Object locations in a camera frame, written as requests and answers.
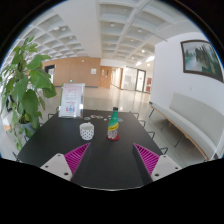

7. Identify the white dotted mug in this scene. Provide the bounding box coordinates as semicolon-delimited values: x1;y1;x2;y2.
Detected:
78;121;96;141

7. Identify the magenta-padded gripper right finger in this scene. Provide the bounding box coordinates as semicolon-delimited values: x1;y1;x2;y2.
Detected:
132;143;183;186

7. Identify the dark-framed landscape picture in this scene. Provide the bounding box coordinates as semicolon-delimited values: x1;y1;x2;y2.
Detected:
180;38;224;84

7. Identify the clear acrylic sign stand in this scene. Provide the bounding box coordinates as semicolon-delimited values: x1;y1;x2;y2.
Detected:
58;82;86;119

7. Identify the dark-framed glass door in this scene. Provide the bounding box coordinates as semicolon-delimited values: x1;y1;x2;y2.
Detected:
135;68;147;93

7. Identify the green leafy potted plant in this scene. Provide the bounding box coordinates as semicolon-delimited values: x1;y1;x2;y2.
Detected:
0;35;58;153

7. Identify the group of ceiling lights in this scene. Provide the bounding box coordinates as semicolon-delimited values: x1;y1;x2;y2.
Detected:
108;21;156;68

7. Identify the green-labelled clear drink bottle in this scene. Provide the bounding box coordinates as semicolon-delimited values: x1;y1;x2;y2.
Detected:
106;106;121;141

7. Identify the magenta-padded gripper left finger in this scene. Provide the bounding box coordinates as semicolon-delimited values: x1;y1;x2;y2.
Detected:
39;142;94;183

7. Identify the long white bench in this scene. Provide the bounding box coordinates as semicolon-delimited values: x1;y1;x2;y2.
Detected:
148;91;224;162

